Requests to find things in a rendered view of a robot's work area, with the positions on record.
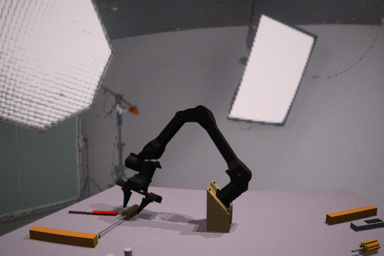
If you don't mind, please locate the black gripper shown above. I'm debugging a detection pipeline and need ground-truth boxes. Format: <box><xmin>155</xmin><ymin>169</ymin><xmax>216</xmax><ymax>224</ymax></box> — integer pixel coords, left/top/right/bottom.
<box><xmin>115</xmin><ymin>172</ymin><xmax>162</xmax><ymax>214</ymax></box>

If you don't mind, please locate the hook tool with brown wooden handle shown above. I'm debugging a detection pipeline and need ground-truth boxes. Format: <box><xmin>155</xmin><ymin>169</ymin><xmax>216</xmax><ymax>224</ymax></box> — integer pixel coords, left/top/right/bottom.
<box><xmin>98</xmin><ymin>204</ymin><xmax>139</xmax><ymax>239</ymax></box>

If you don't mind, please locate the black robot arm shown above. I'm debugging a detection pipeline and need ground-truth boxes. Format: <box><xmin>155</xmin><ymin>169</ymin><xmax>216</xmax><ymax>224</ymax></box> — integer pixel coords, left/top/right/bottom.
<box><xmin>125</xmin><ymin>106</ymin><xmax>252</xmax><ymax>209</ymax></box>

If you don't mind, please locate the orange rectangular bar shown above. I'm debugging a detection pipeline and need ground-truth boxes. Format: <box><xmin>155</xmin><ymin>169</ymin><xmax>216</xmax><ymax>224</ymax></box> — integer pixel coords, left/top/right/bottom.
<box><xmin>326</xmin><ymin>206</ymin><xmax>377</xmax><ymax>225</ymax></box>
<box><xmin>29</xmin><ymin>226</ymin><xmax>98</xmax><ymax>248</ymax></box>

